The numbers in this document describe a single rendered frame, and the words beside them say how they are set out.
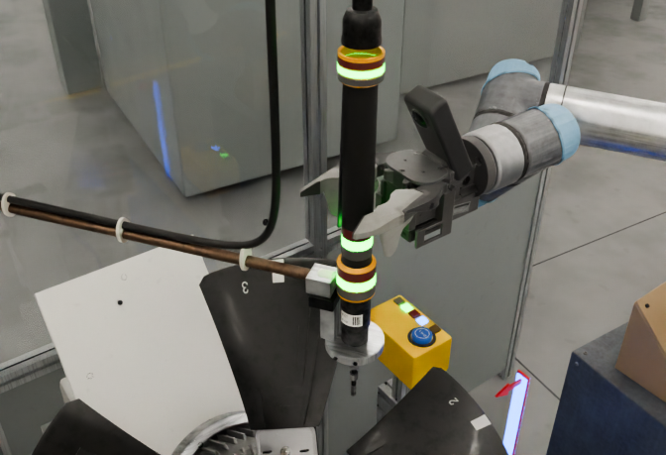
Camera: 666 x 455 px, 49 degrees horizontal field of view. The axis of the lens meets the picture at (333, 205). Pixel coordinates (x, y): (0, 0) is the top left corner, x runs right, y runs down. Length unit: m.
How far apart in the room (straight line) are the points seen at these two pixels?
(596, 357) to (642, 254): 2.14
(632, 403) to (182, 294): 0.87
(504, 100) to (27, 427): 1.20
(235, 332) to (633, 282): 2.67
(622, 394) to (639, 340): 0.11
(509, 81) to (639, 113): 0.17
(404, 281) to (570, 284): 1.42
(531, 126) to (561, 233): 2.85
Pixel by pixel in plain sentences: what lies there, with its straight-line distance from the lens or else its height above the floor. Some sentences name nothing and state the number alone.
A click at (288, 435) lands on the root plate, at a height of 1.27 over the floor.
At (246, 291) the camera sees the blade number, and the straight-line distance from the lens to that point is 1.03.
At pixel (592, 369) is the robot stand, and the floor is 1.00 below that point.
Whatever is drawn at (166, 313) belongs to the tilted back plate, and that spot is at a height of 1.28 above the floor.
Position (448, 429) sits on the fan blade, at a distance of 1.17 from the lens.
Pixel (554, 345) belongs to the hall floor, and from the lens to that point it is 3.09.
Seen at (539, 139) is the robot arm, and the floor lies 1.66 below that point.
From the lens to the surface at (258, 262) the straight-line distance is 0.85.
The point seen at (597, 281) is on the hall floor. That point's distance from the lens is 3.47.
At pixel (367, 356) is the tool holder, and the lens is 0.85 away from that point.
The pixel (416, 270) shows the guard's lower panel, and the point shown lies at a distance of 2.12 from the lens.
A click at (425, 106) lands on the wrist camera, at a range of 0.74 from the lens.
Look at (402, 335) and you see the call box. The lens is 1.45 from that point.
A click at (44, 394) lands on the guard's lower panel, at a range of 1.68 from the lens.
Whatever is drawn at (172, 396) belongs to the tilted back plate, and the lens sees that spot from 1.20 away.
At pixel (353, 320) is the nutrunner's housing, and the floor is 1.51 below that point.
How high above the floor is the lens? 2.07
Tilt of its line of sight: 33 degrees down
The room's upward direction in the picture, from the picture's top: straight up
